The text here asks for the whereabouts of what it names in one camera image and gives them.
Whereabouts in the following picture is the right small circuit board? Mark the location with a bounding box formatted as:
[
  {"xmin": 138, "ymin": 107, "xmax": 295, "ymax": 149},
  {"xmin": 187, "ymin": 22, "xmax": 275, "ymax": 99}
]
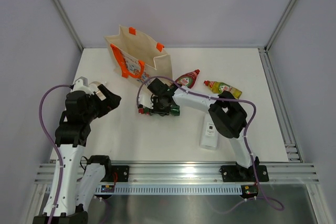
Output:
[{"xmin": 241, "ymin": 185, "xmax": 258, "ymax": 198}]

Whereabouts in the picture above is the corner aluminium post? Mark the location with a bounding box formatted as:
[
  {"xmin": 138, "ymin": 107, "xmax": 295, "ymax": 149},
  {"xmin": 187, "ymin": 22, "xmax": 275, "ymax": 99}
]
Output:
[
  {"xmin": 264, "ymin": 0, "xmax": 298, "ymax": 52},
  {"xmin": 51, "ymin": 0, "xmax": 85, "ymax": 53}
]

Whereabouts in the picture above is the white slotted cable duct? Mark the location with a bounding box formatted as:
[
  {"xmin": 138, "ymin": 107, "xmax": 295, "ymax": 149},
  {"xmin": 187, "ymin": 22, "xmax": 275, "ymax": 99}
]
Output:
[{"xmin": 94, "ymin": 185, "xmax": 242, "ymax": 196}]

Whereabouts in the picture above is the clear liquid soap bottle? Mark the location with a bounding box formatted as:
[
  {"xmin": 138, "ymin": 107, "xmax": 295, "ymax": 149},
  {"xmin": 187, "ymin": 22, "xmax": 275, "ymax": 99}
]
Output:
[{"xmin": 88, "ymin": 81, "xmax": 107, "ymax": 101}]

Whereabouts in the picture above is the small circuit board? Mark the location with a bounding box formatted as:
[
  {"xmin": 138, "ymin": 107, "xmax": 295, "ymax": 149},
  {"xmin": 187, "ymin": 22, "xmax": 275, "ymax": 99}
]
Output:
[
  {"xmin": 241, "ymin": 185, "xmax": 258, "ymax": 198},
  {"xmin": 100, "ymin": 185, "xmax": 114, "ymax": 194}
]

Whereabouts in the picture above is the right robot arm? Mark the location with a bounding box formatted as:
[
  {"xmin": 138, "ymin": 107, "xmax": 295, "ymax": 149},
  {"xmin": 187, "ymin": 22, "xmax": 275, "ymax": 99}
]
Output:
[{"xmin": 146, "ymin": 76, "xmax": 259, "ymax": 181}]

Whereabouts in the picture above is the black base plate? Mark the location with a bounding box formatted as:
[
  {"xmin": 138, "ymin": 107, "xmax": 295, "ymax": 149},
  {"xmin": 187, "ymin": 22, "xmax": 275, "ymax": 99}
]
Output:
[
  {"xmin": 102, "ymin": 165, "xmax": 130, "ymax": 183},
  {"xmin": 219, "ymin": 164, "xmax": 269, "ymax": 183}
]

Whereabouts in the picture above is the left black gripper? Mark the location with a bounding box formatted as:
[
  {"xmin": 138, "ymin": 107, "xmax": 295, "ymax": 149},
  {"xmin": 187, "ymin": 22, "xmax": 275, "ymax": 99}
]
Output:
[{"xmin": 83, "ymin": 84, "xmax": 120, "ymax": 123}]

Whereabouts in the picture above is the aluminium mounting rail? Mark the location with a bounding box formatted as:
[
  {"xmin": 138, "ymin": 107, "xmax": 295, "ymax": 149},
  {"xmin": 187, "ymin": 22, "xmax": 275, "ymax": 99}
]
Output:
[{"xmin": 34, "ymin": 163, "xmax": 320, "ymax": 185}]

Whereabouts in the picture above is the left corner aluminium post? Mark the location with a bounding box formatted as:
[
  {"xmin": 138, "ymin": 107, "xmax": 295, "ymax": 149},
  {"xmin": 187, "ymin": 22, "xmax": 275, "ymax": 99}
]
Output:
[{"xmin": 51, "ymin": 0, "xmax": 85, "ymax": 53}]

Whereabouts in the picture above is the red dish soap bottle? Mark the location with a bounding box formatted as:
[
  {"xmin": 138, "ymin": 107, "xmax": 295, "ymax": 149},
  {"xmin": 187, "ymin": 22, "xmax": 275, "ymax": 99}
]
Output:
[{"xmin": 175, "ymin": 69, "xmax": 200, "ymax": 89}]

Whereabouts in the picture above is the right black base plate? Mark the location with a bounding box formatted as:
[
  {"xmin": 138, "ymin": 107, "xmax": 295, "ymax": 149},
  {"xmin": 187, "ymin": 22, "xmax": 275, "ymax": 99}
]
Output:
[{"xmin": 219, "ymin": 164, "xmax": 269, "ymax": 183}]

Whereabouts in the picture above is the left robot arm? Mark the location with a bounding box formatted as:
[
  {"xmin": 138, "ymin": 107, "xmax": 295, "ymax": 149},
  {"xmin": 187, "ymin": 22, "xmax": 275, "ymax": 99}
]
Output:
[{"xmin": 33, "ymin": 80, "xmax": 121, "ymax": 223}]

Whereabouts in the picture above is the cream canvas tote bag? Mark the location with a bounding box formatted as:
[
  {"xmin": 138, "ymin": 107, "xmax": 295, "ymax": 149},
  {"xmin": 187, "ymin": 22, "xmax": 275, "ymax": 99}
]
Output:
[{"xmin": 104, "ymin": 26, "xmax": 173, "ymax": 87}]

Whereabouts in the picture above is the green dish soap bottle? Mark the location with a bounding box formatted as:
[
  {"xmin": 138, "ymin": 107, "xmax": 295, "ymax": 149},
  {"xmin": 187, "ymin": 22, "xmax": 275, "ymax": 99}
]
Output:
[{"xmin": 138, "ymin": 105, "xmax": 180, "ymax": 116}]

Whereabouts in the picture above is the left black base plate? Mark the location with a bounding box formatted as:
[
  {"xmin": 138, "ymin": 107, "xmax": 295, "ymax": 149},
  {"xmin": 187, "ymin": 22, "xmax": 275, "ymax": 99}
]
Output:
[{"xmin": 102, "ymin": 165, "xmax": 130, "ymax": 183}]

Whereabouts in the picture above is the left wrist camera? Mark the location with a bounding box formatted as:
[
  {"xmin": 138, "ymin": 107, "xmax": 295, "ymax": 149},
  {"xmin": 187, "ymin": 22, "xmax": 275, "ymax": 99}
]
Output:
[{"xmin": 71, "ymin": 77, "xmax": 97, "ymax": 95}]

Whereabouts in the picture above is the left small circuit board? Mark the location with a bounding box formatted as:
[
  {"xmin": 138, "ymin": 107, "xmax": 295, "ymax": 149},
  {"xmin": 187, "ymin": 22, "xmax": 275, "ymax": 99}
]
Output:
[{"xmin": 100, "ymin": 185, "xmax": 114, "ymax": 194}]

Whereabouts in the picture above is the white rectangular bottle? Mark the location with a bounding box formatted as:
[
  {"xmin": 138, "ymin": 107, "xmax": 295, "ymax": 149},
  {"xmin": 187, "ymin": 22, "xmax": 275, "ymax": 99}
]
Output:
[{"xmin": 200, "ymin": 114, "xmax": 219, "ymax": 150}]

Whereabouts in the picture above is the yellow dish soap bottle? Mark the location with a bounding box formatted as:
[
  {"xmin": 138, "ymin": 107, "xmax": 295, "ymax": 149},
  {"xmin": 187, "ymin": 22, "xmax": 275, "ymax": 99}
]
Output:
[{"xmin": 203, "ymin": 80, "xmax": 242, "ymax": 99}]

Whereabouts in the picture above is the right corner aluminium post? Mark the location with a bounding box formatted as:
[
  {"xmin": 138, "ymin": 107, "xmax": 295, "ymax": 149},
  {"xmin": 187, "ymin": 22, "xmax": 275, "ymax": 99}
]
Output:
[{"xmin": 264, "ymin": 0, "xmax": 298, "ymax": 52}]

